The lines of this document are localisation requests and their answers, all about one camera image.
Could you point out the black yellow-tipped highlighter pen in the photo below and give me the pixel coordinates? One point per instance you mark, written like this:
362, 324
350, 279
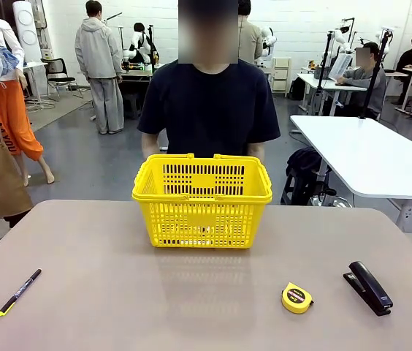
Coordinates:
19, 292

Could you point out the person's left forearm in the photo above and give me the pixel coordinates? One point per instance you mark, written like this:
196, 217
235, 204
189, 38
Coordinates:
257, 150

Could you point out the person's right forearm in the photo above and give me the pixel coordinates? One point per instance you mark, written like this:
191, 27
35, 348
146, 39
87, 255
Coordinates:
152, 146

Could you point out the yellow plastic shopping basket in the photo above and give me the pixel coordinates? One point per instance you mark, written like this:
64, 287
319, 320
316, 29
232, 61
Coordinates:
202, 219

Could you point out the person in navy t-shirt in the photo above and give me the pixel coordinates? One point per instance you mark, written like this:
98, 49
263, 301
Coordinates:
206, 102

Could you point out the person in beige jacket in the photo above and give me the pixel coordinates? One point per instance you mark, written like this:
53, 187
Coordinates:
250, 40

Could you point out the person in grey hoodie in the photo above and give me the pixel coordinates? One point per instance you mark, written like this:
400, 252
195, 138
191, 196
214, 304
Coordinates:
98, 55

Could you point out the seated person in grey sweater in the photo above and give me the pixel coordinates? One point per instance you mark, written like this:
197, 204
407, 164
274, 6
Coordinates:
366, 82

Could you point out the black stool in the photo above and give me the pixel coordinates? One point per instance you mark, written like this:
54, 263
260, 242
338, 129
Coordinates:
293, 190

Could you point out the black backpack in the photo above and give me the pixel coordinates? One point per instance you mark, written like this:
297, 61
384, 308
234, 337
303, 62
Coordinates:
302, 161

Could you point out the grey plastic stool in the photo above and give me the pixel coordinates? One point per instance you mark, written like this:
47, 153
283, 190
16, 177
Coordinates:
133, 104

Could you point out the white drawer cabinet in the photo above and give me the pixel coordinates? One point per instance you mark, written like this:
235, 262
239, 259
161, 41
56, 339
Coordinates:
281, 77

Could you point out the white background desk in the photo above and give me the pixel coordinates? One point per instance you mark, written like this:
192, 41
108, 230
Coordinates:
319, 86

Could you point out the black and white background robot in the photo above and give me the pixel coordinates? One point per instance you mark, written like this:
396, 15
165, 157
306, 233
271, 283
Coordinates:
140, 44

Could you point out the large white table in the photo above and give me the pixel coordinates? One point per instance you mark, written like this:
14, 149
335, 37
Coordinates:
355, 153

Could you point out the yellow tape measure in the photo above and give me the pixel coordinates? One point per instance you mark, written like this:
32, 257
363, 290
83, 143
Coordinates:
295, 298

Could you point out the thin black stand pole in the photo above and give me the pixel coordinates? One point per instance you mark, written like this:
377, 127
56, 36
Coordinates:
323, 66

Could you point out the black office chair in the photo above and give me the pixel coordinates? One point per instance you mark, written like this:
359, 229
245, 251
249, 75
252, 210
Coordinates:
58, 69

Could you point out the black stapler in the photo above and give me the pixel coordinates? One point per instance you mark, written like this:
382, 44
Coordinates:
370, 289

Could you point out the mannequin in orange trousers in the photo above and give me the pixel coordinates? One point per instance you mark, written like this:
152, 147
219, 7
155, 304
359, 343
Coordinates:
10, 106

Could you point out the white tower air conditioner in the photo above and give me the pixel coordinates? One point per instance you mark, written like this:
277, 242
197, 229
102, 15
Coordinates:
27, 33

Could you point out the tall black camera pole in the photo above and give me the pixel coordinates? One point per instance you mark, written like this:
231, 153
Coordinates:
374, 78

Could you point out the white background robot with camera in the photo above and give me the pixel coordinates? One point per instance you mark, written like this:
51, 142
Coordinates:
343, 36

